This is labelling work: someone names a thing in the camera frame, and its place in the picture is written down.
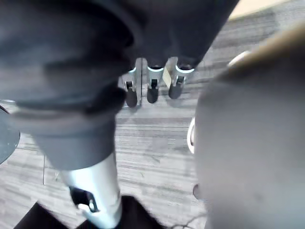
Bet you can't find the black garment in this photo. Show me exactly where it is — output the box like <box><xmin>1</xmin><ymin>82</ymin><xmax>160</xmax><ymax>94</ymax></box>
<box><xmin>14</xmin><ymin>195</ymin><xmax>168</xmax><ymax>229</ymax></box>

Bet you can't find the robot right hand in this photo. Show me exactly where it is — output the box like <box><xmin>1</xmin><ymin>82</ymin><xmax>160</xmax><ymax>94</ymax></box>
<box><xmin>0</xmin><ymin>0</ymin><xmax>240</xmax><ymax>229</ymax></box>

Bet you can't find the small gold floor object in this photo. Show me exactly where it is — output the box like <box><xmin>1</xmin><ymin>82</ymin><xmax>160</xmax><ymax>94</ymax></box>
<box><xmin>163</xmin><ymin>66</ymin><xmax>173</xmax><ymax>90</ymax></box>

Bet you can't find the grey washing machine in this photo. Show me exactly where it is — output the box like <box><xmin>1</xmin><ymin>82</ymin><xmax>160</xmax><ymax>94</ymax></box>
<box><xmin>187</xmin><ymin>22</ymin><xmax>305</xmax><ymax>229</ymax></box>

